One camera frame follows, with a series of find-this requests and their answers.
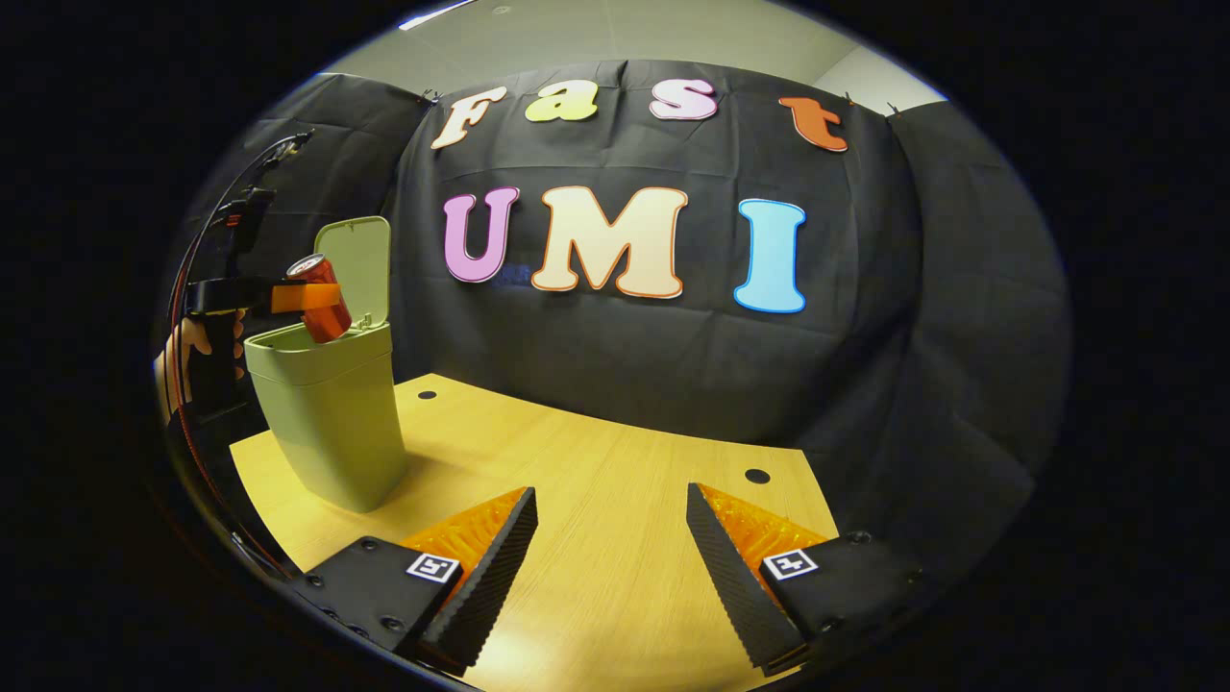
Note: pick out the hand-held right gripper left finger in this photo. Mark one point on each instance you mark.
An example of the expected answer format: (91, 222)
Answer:
(485, 577)

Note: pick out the black backdrop cloth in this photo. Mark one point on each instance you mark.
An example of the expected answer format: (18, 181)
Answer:
(653, 356)

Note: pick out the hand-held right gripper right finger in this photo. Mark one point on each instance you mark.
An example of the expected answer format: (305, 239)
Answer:
(735, 581)

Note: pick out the wooden desktop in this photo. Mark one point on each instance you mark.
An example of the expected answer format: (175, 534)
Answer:
(596, 519)

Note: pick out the ceiling light panel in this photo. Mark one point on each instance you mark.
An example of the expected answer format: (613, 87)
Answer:
(432, 12)

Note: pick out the green garbage bin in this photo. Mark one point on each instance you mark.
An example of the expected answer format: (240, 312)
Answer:
(336, 423)

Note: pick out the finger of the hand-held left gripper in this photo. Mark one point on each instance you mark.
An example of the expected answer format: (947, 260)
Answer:
(307, 298)

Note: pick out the red pop can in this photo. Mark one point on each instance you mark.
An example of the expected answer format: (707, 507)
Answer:
(322, 322)

